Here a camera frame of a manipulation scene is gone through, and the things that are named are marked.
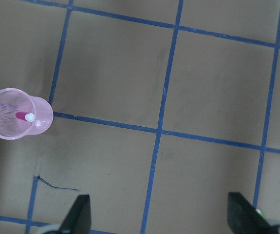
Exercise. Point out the pink mesh cup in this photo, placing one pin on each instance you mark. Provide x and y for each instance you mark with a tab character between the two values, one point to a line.
13	100

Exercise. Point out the pink highlighter pen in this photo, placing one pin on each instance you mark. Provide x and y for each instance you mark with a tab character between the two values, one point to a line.
25	116

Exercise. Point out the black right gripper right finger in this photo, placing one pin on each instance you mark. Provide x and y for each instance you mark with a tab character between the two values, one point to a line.
243	217

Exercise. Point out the green highlighter pen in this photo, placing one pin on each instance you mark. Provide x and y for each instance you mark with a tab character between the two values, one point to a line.
260	213

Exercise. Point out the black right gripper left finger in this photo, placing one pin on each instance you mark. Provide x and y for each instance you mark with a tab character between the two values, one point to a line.
79	219

